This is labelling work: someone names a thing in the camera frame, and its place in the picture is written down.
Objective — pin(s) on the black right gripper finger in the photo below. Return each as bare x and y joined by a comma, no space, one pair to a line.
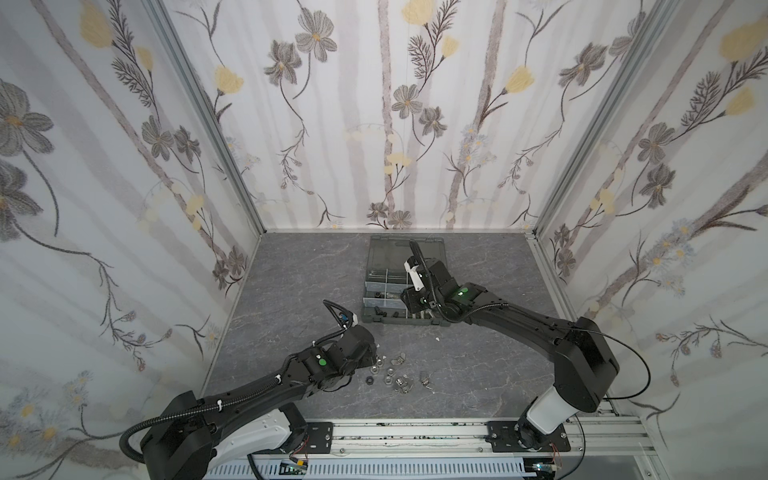
412,299
418,257

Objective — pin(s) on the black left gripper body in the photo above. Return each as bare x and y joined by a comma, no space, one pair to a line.
349,327

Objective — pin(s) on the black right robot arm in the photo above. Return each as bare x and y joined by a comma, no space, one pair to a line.
584,364

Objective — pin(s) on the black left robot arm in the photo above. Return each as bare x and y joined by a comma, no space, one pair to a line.
192,434

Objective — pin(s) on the green plastic organizer box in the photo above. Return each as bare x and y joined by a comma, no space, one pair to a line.
385,279

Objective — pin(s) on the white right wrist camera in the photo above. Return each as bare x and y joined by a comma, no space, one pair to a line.
411,269

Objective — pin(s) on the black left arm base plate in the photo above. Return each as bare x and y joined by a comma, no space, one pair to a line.
318,439

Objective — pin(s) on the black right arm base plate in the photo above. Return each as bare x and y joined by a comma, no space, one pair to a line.
509,437

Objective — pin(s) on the white slotted cable duct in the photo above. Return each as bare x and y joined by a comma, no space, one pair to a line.
405,468

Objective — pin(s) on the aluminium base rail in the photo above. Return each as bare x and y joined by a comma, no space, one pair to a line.
399,438

